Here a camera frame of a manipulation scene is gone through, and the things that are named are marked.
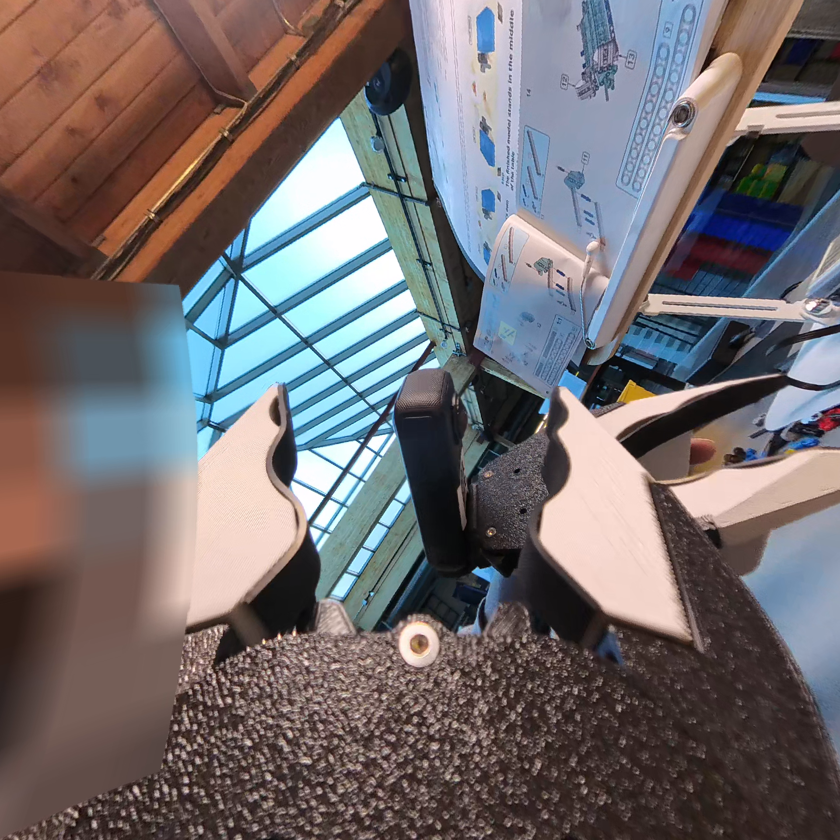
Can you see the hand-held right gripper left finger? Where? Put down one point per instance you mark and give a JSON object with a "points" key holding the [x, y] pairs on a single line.
{"points": [[249, 525]]}

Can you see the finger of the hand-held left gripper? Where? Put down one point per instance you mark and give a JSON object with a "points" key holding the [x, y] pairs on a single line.
{"points": [[689, 400], [768, 499]]}

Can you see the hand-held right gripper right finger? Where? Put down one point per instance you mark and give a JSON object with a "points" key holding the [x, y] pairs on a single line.
{"points": [[610, 538]]}

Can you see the pile of mixed toy pins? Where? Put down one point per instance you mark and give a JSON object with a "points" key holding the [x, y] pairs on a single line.
{"points": [[814, 426]]}

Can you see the stack of red blue crates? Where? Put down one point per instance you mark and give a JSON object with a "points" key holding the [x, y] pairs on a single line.
{"points": [[741, 229]]}

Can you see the white wooden book stand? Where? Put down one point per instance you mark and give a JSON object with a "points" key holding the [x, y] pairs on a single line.
{"points": [[695, 131]]}

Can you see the open instruction booklet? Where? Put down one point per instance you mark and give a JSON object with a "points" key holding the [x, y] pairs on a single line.
{"points": [[590, 131]]}

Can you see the printed instruction sheet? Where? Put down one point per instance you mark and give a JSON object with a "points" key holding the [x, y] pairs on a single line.
{"points": [[446, 98]]}

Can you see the black dome camera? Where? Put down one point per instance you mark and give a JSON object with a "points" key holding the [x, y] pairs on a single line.
{"points": [[388, 82]]}

